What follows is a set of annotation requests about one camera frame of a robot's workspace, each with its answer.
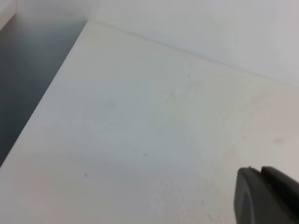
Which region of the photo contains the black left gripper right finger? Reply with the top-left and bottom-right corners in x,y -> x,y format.
261,166 -> 299,223

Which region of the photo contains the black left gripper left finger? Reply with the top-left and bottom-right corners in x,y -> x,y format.
234,168 -> 290,224

